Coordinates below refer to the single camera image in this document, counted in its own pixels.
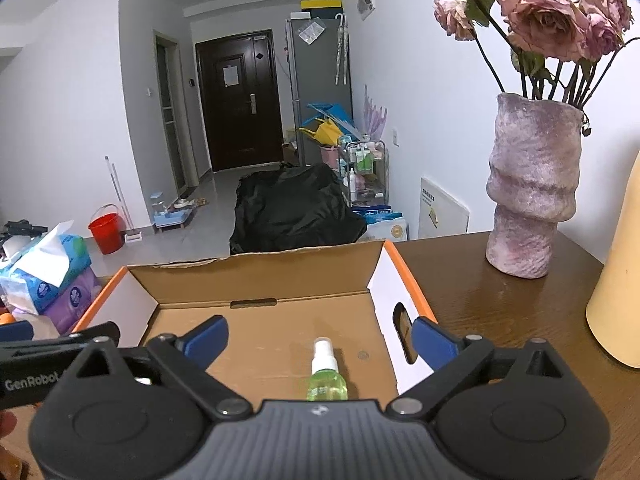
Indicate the dark bundle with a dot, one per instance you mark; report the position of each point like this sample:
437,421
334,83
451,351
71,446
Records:
22,227

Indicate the orange cardboard box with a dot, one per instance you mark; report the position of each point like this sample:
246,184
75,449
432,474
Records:
280,330

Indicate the dark entrance door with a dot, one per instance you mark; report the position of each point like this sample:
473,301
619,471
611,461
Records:
240,120

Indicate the red bucket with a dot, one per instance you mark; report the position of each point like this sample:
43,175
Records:
106,235

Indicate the person's left hand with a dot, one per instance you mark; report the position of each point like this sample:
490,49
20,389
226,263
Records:
6,427

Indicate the yellow black box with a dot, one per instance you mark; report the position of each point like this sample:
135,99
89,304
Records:
322,9

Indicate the metal trolley with bottles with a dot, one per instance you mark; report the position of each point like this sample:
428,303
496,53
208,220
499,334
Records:
362,170

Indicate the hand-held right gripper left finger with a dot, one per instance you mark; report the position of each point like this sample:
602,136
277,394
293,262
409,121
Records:
207,335

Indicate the black bag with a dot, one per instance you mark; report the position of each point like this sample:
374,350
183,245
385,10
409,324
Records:
290,205

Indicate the purple wall decal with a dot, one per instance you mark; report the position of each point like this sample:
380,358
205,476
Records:
375,115

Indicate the white folded umbrella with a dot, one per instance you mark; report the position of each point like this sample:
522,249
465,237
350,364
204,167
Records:
341,50

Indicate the yellow thermos jug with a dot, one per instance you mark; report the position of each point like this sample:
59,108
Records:
620,285

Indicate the orange fruit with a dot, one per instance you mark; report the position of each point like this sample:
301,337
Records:
4,318

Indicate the wall socket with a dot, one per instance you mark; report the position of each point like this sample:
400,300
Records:
395,138

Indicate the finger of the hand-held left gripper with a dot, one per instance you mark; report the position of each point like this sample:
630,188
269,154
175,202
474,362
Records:
17,331

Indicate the purple tissue pack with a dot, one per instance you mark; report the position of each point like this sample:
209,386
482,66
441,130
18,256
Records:
75,300

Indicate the small brown cardboard box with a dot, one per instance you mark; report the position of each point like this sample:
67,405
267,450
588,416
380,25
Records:
290,154

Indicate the blue folding stool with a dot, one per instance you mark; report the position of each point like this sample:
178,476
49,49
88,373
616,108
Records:
337,112

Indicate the white blue carton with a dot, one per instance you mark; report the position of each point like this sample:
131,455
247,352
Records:
385,227

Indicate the blue pet feeder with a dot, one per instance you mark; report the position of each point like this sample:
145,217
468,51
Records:
170,217

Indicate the white mop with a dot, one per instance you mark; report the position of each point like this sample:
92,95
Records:
132,236

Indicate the pink ceramic vase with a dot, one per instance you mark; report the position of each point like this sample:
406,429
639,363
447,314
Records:
530,185

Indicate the pink bin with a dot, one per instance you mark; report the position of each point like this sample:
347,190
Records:
330,156

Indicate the yellow bag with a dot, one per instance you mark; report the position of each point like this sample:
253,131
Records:
325,132

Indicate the dried pink rose bouquet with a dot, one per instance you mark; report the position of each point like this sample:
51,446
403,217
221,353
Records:
540,15

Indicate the blue tissue pack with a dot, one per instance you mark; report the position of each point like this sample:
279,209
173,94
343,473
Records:
45,285

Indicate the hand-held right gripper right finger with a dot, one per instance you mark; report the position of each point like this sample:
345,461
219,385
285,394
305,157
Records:
435,340

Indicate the grey refrigerator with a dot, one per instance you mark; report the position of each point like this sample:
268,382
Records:
320,75

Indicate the green spray bottle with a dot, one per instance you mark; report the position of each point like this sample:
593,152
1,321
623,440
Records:
327,385

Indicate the white board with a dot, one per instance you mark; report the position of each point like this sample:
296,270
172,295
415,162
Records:
442,210

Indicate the paper notice on door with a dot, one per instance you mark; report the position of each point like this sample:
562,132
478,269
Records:
230,76

